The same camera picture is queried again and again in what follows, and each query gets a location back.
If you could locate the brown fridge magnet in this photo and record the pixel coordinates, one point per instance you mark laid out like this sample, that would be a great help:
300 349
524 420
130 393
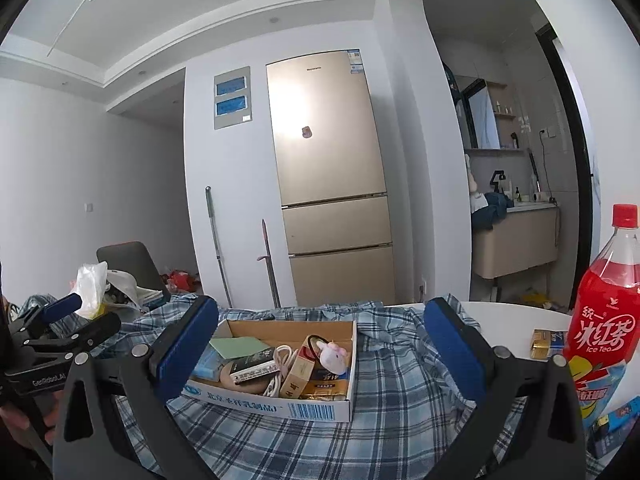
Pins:
306 132

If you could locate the beige bathroom vanity cabinet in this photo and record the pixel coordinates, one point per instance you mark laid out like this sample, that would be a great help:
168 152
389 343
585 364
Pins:
515 245

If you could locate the white plastic bag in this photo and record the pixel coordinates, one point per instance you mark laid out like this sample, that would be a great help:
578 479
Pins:
92 285

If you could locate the blue plaid cloth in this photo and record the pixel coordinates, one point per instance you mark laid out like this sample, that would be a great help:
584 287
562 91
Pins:
400 410

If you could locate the green note pad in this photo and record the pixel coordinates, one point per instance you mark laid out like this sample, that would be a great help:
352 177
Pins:
235 346

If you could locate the red iced tea bottle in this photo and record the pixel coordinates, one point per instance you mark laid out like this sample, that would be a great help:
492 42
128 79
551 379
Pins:
600 335

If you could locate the black framed sliding door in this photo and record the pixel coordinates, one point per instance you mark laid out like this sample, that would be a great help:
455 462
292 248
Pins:
575 160

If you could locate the yellow blue cigarette pack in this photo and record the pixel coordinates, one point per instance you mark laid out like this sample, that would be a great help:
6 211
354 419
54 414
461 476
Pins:
325 386
547 344

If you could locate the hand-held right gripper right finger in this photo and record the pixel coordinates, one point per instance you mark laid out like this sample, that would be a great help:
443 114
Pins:
455 350

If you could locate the gold refrigerator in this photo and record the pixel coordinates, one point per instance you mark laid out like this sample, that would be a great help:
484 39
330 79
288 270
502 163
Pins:
330 185

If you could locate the red bag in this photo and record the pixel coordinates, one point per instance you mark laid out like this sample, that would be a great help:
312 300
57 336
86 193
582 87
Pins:
180 280

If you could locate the small blue box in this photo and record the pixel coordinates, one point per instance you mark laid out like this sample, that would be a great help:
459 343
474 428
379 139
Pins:
612 427

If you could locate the black cigarette pack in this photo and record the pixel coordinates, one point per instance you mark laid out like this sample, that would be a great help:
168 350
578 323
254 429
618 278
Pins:
252 365

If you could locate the white cardboard box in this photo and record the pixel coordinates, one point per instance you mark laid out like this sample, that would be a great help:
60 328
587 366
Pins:
260 407

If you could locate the dark blue clothing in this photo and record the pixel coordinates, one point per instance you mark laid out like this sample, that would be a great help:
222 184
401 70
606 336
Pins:
492 210

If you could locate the red cigarette pack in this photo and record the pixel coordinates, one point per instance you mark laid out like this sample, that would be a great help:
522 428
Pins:
295 377

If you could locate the light blue tissue pack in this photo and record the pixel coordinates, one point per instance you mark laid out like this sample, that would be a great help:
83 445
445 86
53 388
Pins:
205 366

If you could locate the grey chair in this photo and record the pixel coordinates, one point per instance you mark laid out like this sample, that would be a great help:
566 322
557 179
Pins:
127 260

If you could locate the person's left hand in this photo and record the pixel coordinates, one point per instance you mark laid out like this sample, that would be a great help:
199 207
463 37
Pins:
15 425

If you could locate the bathroom mirror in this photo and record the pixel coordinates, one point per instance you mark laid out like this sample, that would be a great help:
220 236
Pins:
480 115

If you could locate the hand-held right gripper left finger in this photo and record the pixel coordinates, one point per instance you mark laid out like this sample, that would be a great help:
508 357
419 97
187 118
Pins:
185 350

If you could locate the grey wall panel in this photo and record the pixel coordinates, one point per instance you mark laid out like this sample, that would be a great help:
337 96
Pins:
232 97

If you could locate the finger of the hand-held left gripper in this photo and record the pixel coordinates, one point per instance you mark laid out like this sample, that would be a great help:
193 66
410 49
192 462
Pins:
62 305
95 327

